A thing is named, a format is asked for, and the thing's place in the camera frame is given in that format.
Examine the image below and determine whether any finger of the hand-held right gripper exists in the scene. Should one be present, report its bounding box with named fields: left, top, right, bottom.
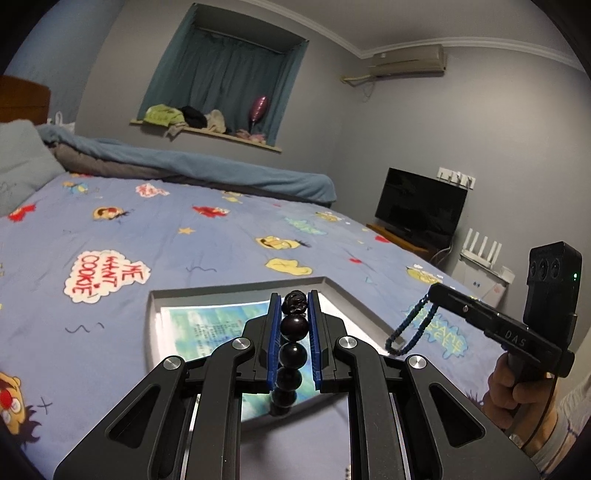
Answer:
left=428, top=283, right=491, bottom=332

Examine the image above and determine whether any beige air conditioner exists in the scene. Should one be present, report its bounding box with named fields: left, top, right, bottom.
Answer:
left=368, top=44, right=447, bottom=79

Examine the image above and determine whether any black large bead bracelet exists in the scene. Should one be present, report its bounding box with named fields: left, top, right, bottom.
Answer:
left=270, top=290, right=309, bottom=418

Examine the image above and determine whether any white antenna router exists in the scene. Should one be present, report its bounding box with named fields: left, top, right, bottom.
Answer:
left=460, top=228, right=503, bottom=274

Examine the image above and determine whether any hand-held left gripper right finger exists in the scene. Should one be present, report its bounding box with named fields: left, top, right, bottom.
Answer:
left=308, top=290, right=541, bottom=480

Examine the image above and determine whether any white box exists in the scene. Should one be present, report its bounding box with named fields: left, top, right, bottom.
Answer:
left=450, top=254, right=515, bottom=309

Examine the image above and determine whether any black flat television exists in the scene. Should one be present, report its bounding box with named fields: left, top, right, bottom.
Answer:
left=375, top=167, right=468, bottom=250

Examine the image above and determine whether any black clothing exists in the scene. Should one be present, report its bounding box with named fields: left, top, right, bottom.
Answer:
left=180, top=105, right=209, bottom=130

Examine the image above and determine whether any blue bead bracelet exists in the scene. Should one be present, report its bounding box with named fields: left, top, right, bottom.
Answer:
left=385, top=295, right=439, bottom=356

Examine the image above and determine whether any teal window curtain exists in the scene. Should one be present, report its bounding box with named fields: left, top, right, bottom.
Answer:
left=139, top=4, right=309, bottom=145

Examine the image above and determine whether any cartoon printed bed sheet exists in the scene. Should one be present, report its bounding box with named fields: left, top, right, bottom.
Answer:
left=0, top=171, right=509, bottom=480

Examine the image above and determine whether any person's right hand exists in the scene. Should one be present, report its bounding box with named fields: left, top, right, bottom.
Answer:
left=482, top=355, right=555, bottom=435

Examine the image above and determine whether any green clothing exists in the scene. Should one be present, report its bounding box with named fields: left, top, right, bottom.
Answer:
left=144, top=104, right=186, bottom=127

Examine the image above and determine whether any wooden television stand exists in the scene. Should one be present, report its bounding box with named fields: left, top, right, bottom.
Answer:
left=366, top=224, right=444, bottom=265

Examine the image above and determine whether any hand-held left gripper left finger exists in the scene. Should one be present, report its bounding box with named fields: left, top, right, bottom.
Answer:
left=53, top=292, right=282, bottom=480

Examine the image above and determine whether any wooden headboard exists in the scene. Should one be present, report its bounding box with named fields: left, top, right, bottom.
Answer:
left=0, top=76, right=51, bottom=124

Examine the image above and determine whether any person's right forearm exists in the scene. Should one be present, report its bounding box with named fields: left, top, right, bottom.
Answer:
left=508, top=383, right=591, bottom=478

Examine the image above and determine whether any pink foil balloon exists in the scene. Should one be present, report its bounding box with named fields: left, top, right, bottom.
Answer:
left=250, top=96, right=269, bottom=134

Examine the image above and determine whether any black cable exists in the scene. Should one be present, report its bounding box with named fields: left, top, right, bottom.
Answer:
left=530, top=375, right=560, bottom=445

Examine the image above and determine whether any blue grey blanket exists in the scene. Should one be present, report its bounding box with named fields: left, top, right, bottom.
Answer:
left=37, top=124, right=337, bottom=208

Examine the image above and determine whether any blue grey pillow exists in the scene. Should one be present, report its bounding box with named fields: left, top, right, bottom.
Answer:
left=0, top=121, right=68, bottom=217

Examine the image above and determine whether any printed paper sheet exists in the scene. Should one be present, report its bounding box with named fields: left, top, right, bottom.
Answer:
left=159, top=300, right=356, bottom=421

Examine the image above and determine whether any grey shallow cardboard box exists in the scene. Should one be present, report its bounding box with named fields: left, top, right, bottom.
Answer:
left=147, top=275, right=407, bottom=432

